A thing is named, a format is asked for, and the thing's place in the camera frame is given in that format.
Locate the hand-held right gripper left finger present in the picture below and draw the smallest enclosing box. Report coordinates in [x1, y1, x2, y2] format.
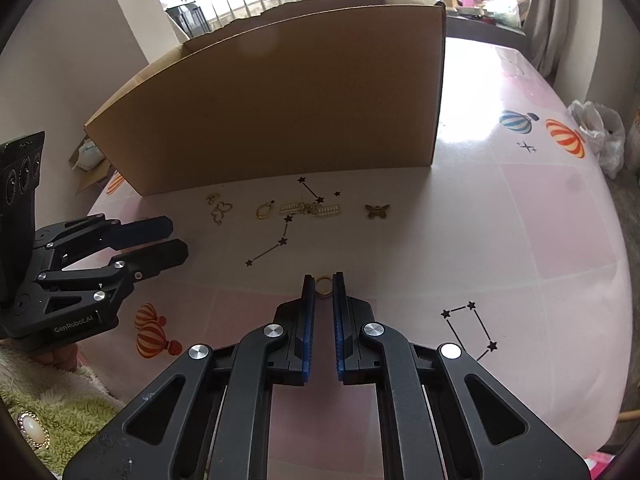
[62, 274, 317, 480]

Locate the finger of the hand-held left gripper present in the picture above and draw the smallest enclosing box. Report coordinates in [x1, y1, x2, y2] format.
[40, 239, 190, 306]
[35, 214, 174, 261]

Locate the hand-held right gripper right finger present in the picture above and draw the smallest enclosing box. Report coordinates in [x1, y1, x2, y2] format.
[334, 272, 591, 480]

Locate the large brown cardboard box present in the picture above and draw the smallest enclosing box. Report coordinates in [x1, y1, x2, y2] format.
[82, 0, 447, 197]

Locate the person's left hand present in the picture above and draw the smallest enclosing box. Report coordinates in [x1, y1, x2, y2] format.
[37, 342, 81, 372]

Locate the open cardboard storage box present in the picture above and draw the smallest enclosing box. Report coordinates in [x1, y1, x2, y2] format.
[69, 137, 115, 195]

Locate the white printed plastic bag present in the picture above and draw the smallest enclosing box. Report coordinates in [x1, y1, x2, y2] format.
[71, 142, 107, 170]

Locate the pearl robe button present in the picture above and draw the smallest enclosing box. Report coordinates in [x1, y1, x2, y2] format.
[17, 410, 52, 451]

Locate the black folding rack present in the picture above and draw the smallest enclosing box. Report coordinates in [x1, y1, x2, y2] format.
[167, 2, 209, 42]

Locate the pink floral mat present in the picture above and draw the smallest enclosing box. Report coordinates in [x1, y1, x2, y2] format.
[584, 451, 617, 480]

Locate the white plastic shopping bag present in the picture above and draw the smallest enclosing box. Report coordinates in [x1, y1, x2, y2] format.
[567, 100, 627, 179]

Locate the grey cabinet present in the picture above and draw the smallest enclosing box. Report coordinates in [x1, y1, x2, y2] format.
[445, 9, 529, 52]

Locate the grey curtain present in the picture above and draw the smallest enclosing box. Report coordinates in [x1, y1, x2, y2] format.
[525, 0, 577, 86]

